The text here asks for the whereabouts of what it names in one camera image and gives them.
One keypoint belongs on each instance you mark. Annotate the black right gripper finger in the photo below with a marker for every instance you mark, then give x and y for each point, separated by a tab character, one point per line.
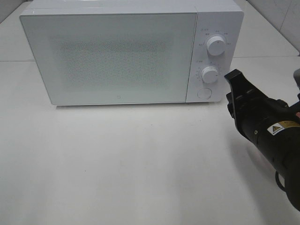
231	104
239	85

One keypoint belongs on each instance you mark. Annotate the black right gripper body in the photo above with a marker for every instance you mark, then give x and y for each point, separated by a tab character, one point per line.
254	110

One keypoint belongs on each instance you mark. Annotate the round door release button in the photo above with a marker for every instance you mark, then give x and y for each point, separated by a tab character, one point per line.
204	93

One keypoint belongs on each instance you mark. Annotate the white microwave door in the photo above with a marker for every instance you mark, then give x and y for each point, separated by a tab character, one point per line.
112	59

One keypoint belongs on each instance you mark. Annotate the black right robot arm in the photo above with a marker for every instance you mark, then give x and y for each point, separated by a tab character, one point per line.
272	126

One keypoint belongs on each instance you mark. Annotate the lower white timer knob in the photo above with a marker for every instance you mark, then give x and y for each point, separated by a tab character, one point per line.
209	74

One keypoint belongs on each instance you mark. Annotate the upper white power knob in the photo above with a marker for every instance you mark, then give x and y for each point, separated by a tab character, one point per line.
215	45

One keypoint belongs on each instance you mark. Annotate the white microwave oven body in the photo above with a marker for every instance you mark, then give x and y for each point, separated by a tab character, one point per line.
223	17

